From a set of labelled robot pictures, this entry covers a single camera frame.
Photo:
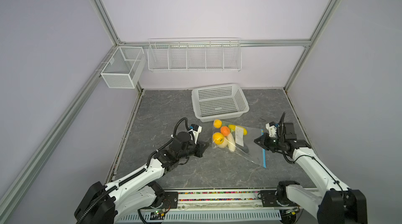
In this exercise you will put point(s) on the white perforated plastic basket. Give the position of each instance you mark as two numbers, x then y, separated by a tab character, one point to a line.
219	102

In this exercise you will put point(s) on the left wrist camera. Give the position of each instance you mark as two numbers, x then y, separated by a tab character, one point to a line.
188	134

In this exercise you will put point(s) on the yellow lemon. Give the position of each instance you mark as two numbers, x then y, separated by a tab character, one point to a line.
218	138

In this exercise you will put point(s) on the long white wire shelf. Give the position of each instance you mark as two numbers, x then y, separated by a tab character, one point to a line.
194	54

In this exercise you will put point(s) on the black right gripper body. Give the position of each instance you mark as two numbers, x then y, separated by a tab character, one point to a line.
270	143

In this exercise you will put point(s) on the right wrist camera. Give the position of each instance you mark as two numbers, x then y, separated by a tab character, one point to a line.
282	130

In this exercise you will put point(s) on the peach half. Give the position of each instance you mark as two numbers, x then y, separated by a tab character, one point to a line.
217	124

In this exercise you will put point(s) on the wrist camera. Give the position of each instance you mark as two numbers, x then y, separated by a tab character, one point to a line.
282	130
188	134

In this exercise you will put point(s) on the small white mesh basket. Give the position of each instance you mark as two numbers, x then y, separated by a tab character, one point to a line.
124	67

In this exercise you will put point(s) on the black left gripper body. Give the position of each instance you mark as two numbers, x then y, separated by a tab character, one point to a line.
192	150

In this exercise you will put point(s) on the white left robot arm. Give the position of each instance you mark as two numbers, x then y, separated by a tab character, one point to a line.
132	183

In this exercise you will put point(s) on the clear zip top bag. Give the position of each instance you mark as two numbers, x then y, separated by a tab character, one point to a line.
244	136

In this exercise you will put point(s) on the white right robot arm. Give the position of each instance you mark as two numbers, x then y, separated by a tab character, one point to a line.
320	183

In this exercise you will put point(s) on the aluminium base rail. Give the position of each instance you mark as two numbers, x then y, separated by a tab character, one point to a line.
227	198

